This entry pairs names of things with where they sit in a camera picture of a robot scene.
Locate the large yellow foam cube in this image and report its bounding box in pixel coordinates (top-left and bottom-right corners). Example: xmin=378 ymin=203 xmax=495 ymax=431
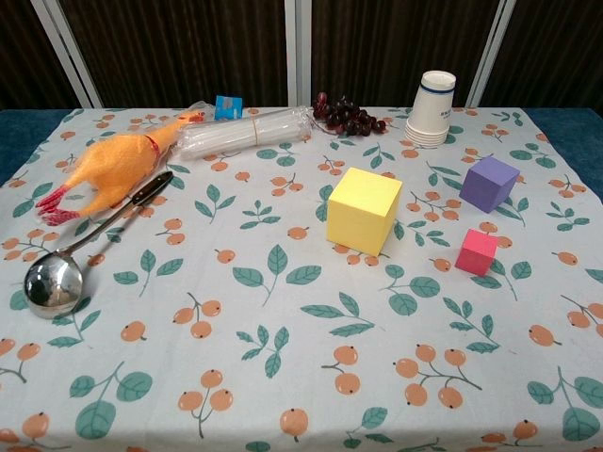
xmin=326 ymin=167 xmax=404 ymax=258

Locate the small pink foam cube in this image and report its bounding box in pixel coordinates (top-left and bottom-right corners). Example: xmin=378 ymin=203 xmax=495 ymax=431
xmin=454 ymin=228 xmax=499 ymax=277

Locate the purple foam cube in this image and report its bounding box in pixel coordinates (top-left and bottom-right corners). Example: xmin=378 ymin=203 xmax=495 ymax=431
xmin=459 ymin=155 xmax=521 ymax=215

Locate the bundle of clear straws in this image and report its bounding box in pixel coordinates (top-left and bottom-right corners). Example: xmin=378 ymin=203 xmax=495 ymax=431
xmin=176 ymin=105 xmax=316 ymax=161

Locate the dark red grape bunch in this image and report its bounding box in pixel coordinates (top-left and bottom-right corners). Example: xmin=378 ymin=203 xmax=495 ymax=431
xmin=312 ymin=91 xmax=387 ymax=138

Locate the small blue box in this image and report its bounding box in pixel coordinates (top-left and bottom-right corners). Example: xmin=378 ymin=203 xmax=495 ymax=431
xmin=214 ymin=94 xmax=244 ymax=121

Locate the stack of white paper cups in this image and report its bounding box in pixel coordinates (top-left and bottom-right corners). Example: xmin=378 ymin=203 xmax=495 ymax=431
xmin=404 ymin=70 xmax=457 ymax=148

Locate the orange rubber chicken toy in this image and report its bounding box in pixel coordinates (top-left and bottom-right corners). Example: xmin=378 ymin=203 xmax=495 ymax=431
xmin=36 ymin=108 xmax=207 ymax=228

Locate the dark brown screen panel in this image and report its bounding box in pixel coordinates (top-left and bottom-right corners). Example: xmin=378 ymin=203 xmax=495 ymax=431
xmin=0 ymin=0 xmax=90 ymax=110
xmin=46 ymin=0 xmax=299 ymax=109
xmin=297 ymin=0 xmax=508 ymax=109
xmin=470 ymin=0 xmax=603 ymax=110

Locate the steel ladle with black handle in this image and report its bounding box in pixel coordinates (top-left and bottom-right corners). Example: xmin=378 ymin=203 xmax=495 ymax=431
xmin=23 ymin=170 xmax=175 ymax=320

